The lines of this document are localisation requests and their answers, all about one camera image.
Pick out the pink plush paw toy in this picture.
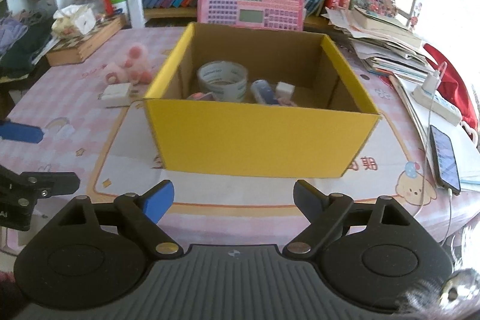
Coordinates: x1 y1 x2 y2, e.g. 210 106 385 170
103 44 153 85

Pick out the white charger plug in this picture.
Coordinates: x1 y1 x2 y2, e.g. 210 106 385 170
275 82 295 100

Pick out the dark blue white tube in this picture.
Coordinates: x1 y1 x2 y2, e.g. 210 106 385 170
250 79 279 106

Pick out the pink checkered tablecloth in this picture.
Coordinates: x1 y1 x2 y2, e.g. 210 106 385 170
1 28 479 247

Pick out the pile of clothes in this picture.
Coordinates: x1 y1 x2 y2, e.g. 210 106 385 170
1 11 54 78

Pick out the wooden chess box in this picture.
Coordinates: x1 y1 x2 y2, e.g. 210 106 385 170
46 15 126 67

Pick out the white power adapter with usb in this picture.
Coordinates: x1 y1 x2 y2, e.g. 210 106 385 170
99 83 132 107

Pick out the tissue pack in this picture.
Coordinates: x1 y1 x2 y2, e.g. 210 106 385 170
51 4 96 39

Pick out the black smartphone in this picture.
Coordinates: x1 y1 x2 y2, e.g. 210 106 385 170
430 125 461 196

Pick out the white power strip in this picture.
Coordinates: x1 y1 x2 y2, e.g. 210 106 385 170
412 86 462 126

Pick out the pink flat eraser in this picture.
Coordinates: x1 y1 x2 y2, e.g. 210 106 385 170
277 97 297 107

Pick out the red cloth bag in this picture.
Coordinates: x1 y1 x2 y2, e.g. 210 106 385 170
423 44 479 146

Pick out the yellow cardboard box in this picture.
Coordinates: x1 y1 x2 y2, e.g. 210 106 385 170
144 23 380 179

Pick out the stack of papers and books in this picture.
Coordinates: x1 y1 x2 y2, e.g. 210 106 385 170
324 7 433 82

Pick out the clear tape roll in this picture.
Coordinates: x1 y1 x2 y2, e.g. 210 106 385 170
197 61 248 103

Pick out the white charging cable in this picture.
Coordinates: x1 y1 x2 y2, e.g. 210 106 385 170
412 61 455 245

